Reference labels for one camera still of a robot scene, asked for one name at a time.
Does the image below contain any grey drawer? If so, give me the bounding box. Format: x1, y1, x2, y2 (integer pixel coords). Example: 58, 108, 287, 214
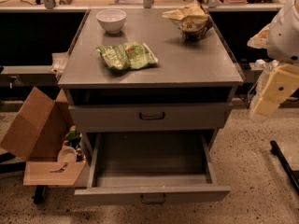
69, 103, 232, 133
75, 131, 231, 205

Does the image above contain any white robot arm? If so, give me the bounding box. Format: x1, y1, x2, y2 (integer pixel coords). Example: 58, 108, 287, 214
248, 0, 299, 120

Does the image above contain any grey top drawer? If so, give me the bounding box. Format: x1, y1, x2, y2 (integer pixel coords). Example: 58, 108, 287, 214
69, 103, 232, 133

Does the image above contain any grey drawer cabinet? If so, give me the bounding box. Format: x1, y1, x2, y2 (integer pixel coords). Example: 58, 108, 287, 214
59, 8, 243, 143

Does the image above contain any black floor bar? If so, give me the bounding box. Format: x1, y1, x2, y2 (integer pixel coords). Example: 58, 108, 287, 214
270, 140, 299, 195

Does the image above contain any yellow brown chip bag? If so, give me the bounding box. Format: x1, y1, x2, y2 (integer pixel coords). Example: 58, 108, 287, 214
163, 0, 212, 42

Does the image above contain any green chip bag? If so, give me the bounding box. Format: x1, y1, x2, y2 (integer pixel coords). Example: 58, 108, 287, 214
96, 42, 158, 71

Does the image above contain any white ceramic bowl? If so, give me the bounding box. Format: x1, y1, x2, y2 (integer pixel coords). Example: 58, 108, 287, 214
96, 9, 126, 34

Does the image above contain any green item in box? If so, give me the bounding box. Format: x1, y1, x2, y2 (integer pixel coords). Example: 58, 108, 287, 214
64, 125, 80, 141

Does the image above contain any white cup in box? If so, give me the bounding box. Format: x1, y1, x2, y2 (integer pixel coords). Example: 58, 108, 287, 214
57, 147, 77, 163

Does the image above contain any brown cardboard box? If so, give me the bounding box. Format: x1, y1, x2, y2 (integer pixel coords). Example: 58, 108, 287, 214
1, 88, 86, 186

